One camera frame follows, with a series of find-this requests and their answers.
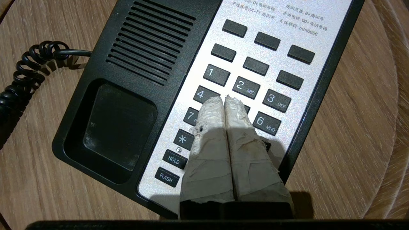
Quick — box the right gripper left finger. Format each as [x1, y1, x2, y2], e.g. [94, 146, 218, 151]
[179, 96, 235, 220]

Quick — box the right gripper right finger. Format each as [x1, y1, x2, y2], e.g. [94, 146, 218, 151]
[224, 95, 295, 220]

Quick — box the black desk telephone base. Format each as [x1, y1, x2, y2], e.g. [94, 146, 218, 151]
[52, 0, 365, 220]

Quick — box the black coiled telephone cord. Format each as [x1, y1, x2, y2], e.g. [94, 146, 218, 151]
[0, 41, 93, 149]

